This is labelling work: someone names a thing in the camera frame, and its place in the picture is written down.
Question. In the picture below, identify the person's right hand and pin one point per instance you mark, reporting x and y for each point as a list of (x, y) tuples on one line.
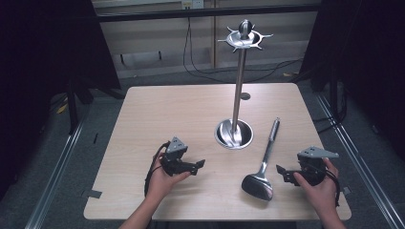
[(320, 194)]

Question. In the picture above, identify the black metal stand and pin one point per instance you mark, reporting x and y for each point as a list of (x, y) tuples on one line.
[(74, 105)]

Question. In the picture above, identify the black curtain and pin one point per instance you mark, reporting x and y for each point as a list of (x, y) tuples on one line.
[(44, 63), (366, 57)]

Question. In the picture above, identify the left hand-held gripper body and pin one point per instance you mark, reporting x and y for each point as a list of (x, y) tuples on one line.
[(174, 156)]

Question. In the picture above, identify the metal floor rail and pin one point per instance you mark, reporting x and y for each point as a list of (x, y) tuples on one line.
[(54, 178), (359, 165)]

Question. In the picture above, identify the person's left hand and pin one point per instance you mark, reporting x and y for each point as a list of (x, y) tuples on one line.
[(162, 183)]

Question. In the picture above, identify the grey tape piece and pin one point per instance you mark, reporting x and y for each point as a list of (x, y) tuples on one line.
[(92, 193)]

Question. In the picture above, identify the metal utensil rack stand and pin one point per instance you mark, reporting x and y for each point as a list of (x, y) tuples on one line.
[(238, 95)]

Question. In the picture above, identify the white wall socket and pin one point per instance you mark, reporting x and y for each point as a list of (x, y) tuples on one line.
[(192, 4)]

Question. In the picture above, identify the dark round table grommet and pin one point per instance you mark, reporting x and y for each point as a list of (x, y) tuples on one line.
[(245, 96)]

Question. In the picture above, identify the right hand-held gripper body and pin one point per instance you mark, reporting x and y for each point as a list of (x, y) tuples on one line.
[(313, 165)]

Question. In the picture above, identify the metal ladle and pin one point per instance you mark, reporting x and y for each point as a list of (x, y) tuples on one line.
[(266, 159)]

